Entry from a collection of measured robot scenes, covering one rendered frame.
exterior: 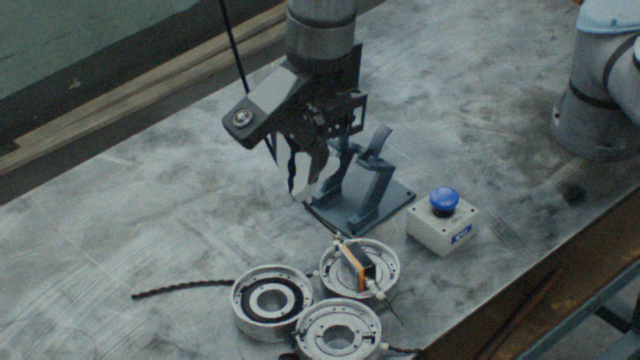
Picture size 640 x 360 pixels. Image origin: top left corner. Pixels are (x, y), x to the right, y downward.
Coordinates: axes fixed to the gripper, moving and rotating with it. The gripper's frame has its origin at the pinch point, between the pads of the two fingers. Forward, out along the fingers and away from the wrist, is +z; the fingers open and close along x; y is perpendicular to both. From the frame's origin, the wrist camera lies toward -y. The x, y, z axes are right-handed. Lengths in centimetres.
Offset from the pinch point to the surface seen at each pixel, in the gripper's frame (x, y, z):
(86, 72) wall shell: 156, 61, 86
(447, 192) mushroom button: -4.7, 23.6, 7.4
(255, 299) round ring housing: 0.9, -4.2, 15.8
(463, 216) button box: -7.3, 24.6, 10.3
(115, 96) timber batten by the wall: 146, 64, 89
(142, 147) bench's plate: 39.1, 3.9, 18.0
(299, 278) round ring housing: -0.2, 2.1, 14.7
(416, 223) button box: -3.1, 20.2, 12.2
